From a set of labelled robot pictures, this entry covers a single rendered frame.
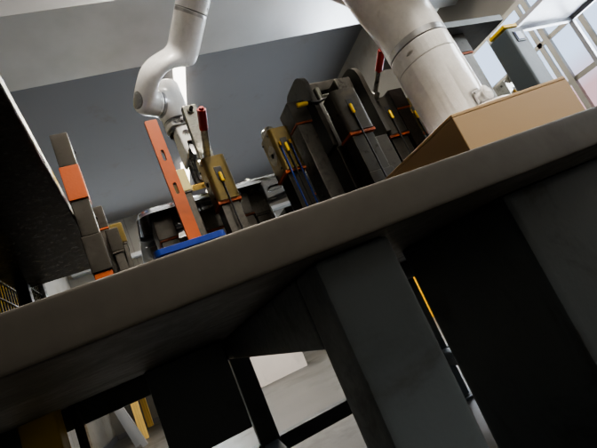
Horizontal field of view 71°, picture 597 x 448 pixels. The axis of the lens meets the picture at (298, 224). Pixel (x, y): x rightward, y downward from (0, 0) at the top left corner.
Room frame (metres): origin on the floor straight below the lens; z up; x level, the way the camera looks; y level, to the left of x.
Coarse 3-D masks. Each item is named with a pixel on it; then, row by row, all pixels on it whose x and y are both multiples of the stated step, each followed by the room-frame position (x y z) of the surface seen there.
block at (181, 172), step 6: (180, 174) 0.95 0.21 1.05; (186, 174) 0.96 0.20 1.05; (180, 180) 0.95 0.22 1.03; (186, 180) 0.96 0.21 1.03; (174, 186) 0.96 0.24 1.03; (186, 186) 0.95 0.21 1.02; (186, 192) 0.95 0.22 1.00; (192, 192) 0.97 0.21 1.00; (192, 198) 0.96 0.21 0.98; (192, 204) 0.96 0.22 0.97; (192, 210) 0.96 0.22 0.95; (198, 216) 0.96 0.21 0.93; (198, 222) 0.96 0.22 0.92; (204, 228) 0.96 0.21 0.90; (204, 234) 0.96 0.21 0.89
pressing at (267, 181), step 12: (252, 180) 1.06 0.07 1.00; (264, 180) 1.07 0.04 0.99; (276, 180) 1.15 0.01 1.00; (240, 192) 1.11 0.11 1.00; (264, 192) 1.20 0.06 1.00; (276, 192) 1.25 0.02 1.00; (168, 204) 0.97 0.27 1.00; (204, 204) 1.08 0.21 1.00; (144, 216) 0.98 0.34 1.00; (156, 216) 1.02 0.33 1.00; (144, 228) 1.06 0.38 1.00; (180, 228) 1.18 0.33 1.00; (144, 240) 1.14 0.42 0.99
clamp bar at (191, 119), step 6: (186, 108) 0.95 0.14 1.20; (192, 108) 0.94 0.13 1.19; (186, 114) 0.95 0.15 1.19; (192, 114) 0.96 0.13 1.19; (186, 120) 0.96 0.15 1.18; (192, 120) 0.96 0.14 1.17; (192, 126) 0.96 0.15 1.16; (198, 126) 0.96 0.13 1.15; (192, 132) 0.96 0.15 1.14; (198, 132) 0.96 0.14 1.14; (192, 138) 0.96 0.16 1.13; (198, 138) 0.96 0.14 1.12; (198, 144) 0.96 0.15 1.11; (198, 150) 0.96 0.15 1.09; (198, 156) 0.98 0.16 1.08
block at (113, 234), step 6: (114, 228) 0.97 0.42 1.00; (108, 234) 0.96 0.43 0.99; (114, 234) 0.97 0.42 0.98; (108, 240) 0.96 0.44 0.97; (114, 240) 0.96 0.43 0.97; (120, 240) 0.97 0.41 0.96; (114, 246) 0.96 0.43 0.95; (120, 246) 0.97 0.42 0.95; (114, 252) 0.96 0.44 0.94; (120, 252) 0.97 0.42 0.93; (120, 258) 0.97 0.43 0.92; (126, 258) 1.04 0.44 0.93; (120, 264) 0.97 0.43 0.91; (126, 264) 0.97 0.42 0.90; (120, 270) 0.96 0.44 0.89
